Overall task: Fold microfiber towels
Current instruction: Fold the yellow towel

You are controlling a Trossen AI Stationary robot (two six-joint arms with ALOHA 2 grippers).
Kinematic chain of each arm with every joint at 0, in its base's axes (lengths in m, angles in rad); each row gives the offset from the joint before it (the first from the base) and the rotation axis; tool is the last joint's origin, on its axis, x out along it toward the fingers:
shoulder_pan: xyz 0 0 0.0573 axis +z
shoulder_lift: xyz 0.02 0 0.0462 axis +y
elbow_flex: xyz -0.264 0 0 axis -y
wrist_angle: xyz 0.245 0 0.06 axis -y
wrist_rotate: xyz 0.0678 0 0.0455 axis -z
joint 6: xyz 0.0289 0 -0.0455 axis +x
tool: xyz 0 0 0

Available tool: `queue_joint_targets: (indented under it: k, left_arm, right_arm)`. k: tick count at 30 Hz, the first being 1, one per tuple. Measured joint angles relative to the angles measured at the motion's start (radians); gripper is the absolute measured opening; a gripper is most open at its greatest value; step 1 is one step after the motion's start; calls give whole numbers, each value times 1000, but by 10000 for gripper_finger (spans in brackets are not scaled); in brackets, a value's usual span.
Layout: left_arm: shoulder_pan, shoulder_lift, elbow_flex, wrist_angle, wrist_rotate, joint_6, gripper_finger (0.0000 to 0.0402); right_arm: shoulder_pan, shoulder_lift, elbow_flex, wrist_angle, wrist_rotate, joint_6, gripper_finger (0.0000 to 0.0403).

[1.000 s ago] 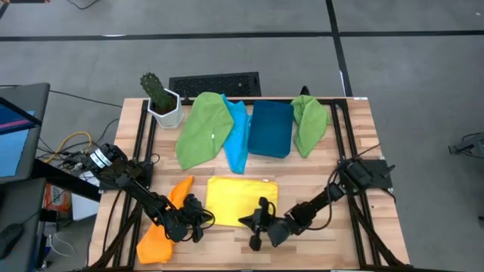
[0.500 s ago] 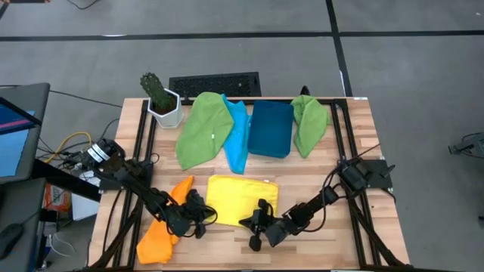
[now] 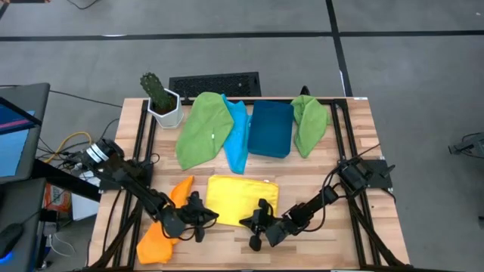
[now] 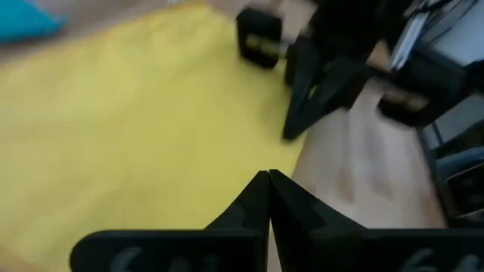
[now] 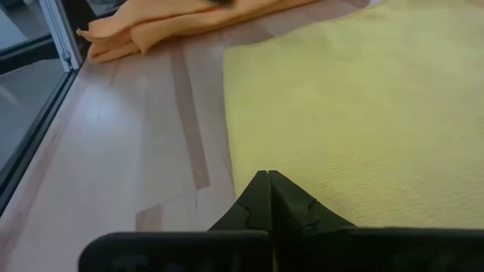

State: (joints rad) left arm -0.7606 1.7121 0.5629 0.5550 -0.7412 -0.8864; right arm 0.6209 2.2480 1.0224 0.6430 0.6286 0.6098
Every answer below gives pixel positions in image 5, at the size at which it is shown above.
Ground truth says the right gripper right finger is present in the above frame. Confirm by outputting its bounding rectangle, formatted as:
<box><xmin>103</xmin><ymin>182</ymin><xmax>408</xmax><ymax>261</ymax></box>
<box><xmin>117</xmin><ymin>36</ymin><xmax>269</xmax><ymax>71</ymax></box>
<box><xmin>268</xmin><ymin>169</ymin><xmax>484</xmax><ymax>272</ymax></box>

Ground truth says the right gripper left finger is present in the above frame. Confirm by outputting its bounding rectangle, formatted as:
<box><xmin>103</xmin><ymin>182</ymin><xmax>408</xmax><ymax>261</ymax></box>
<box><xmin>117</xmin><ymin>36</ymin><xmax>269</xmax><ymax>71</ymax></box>
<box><xmin>78</xmin><ymin>169</ymin><xmax>274</xmax><ymax>272</ymax></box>

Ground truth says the yellow microfiber towel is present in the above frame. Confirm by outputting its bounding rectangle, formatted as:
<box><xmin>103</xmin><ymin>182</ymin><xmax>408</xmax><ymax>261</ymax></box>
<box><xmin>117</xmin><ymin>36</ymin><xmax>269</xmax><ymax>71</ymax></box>
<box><xmin>222</xmin><ymin>0</ymin><xmax>484</xmax><ymax>230</ymax></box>

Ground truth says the orange microfiber towel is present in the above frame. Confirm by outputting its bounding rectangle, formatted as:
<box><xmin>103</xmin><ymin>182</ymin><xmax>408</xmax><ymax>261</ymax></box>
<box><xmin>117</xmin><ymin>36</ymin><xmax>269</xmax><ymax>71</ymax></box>
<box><xmin>76</xmin><ymin>0</ymin><xmax>322</xmax><ymax>64</ymax></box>

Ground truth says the silver aluminium post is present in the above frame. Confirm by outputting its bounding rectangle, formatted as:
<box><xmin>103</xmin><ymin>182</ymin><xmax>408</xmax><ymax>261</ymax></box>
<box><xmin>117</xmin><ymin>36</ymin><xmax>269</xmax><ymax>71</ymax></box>
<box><xmin>39</xmin><ymin>0</ymin><xmax>83</xmax><ymax>72</ymax></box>

